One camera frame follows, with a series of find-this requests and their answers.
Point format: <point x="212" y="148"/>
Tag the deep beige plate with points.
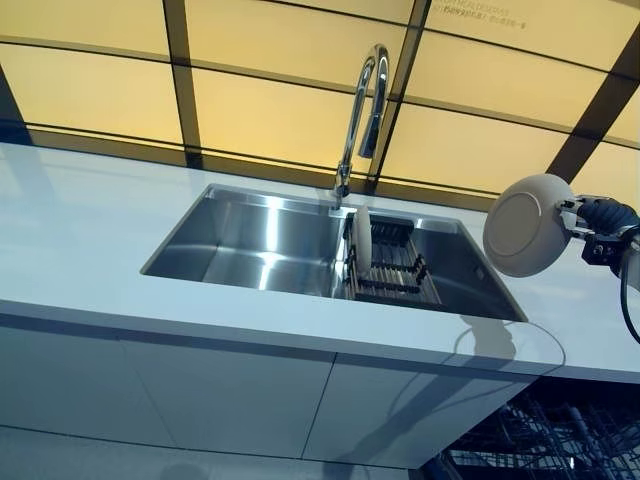
<point x="525" y="225"/>

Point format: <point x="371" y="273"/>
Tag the stainless steel sink basin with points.
<point x="240" y="240"/>

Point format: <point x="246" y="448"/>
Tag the black dish drying rack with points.
<point x="395" y="275"/>

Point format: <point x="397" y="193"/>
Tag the chrome gooseneck faucet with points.
<point x="350" y="125"/>

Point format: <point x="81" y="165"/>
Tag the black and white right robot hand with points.
<point x="605" y="215"/>

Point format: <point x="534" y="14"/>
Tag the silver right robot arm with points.
<point x="632" y="250"/>

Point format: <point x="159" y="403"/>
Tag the wide white glossy cabinet door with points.
<point x="150" y="380"/>

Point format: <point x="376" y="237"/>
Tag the narrow white glossy cabinet door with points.
<point x="400" y="400"/>

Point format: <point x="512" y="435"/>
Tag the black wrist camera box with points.
<point x="602" y="252"/>

